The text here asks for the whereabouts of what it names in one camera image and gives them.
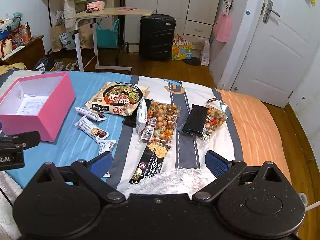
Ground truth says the brown paper bag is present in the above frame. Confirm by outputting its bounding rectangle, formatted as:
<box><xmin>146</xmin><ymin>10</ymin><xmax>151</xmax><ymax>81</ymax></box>
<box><xmin>50</xmin><ymin>24</ymin><xmax>66</xmax><ymax>52</ymax></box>

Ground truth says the instant noodle packet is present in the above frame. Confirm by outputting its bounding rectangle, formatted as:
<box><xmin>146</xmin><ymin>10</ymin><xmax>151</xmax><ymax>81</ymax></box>
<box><xmin>85</xmin><ymin>82</ymin><xmax>149</xmax><ymax>116</ymax></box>

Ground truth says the pink tissue pack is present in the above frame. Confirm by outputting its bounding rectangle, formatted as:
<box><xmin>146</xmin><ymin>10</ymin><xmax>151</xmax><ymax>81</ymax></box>
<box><xmin>87</xmin><ymin>1</ymin><xmax>105</xmax><ymax>11</ymax></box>

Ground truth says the large coated peanuts bag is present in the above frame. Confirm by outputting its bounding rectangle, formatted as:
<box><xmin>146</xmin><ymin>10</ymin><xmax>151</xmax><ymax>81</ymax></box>
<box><xmin>141</xmin><ymin>101</ymin><xmax>181</xmax><ymax>145</ymax></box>

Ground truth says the black snack packet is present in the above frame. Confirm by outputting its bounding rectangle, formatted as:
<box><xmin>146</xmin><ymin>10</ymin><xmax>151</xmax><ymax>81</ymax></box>
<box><xmin>123</xmin><ymin>99</ymin><xmax>153</xmax><ymax>128</ymax></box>
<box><xmin>182</xmin><ymin>104</ymin><xmax>207</xmax><ymax>137</ymax></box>

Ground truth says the pink hanging gift bag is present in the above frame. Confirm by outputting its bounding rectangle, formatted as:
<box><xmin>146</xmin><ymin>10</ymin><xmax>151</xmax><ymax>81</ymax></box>
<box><xmin>213</xmin><ymin>6</ymin><xmax>233</xmax><ymax>43</ymax></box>

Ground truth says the pink cardboard box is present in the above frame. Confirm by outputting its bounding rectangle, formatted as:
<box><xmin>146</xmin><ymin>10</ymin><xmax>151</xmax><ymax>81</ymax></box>
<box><xmin>1</xmin><ymin>72</ymin><xmax>75</xmax><ymax>142</ymax></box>

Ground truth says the white silver snack packet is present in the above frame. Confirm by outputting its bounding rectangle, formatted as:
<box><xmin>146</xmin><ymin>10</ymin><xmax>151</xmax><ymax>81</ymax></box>
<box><xmin>136</xmin><ymin>98</ymin><xmax>148</xmax><ymax>134</ymax></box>

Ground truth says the black suitcase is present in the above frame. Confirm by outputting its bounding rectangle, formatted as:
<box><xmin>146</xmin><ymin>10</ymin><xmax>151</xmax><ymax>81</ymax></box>
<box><xmin>139</xmin><ymin>14</ymin><xmax>176</xmax><ymax>61</ymax></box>

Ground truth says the white wardrobe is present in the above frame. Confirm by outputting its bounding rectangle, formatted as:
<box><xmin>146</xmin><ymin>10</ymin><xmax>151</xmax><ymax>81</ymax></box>
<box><xmin>125</xmin><ymin>0</ymin><xmax>219</xmax><ymax>42</ymax></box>

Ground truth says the patterned bed sheet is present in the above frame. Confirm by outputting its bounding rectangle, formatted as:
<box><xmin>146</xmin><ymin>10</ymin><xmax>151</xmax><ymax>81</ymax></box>
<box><xmin>0</xmin><ymin>68</ymin><xmax>292</xmax><ymax>201</ymax></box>

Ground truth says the white snack bar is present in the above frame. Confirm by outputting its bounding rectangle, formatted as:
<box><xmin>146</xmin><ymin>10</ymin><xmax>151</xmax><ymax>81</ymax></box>
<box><xmin>98</xmin><ymin>140</ymin><xmax>117</xmax><ymax>178</ymax></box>
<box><xmin>74</xmin><ymin>116</ymin><xmax>110</xmax><ymax>144</ymax></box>
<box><xmin>75</xmin><ymin>107</ymin><xmax>107</xmax><ymax>122</ymax></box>

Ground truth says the black cracker packet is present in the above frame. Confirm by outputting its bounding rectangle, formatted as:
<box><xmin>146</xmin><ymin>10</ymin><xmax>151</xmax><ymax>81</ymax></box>
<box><xmin>129</xmin><ymin>140</ymin><xmax>171</xmax><ymax>184</ymax></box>

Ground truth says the teal shopping bag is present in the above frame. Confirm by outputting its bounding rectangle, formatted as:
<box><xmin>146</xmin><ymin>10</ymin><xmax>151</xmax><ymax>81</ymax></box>
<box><xmin>96</xmin><ymin>19</ymin><xmax>119</xmax><ymax>49</ymax></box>

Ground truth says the wooden rolling side table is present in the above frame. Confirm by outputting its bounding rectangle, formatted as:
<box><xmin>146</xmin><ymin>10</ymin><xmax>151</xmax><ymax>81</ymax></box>
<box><xmin>65</xmin><ymin>7</ymin><xmax>153</xmax><ymax>73</ymax></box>

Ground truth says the white door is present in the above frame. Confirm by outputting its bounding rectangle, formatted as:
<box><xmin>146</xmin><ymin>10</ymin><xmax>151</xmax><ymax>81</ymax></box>
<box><xmin>231</xmin><ymin>0</ymin><xmax>319</xmax><ymax>108</ymax></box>

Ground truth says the wooden nightstand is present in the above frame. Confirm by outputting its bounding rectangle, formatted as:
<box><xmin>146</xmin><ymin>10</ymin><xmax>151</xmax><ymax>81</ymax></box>
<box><xmin>1</xmin><ymin>35</ymin><xmax>46</xmax><ymax>70</ymax></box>

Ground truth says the silver door handle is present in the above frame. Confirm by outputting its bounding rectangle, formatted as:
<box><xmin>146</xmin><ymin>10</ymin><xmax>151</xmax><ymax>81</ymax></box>
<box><xmin>263</xmin><ymin>0</ymin><xmax>280</xmax><ymax>24</ymax></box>

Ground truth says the small coated peanuts bag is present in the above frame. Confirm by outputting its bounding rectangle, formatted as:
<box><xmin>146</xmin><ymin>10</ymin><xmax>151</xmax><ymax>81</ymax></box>
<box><xmin>201</xmin><ymin>97</ymin><xmax>231</xmax><ymax>141</ymax></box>

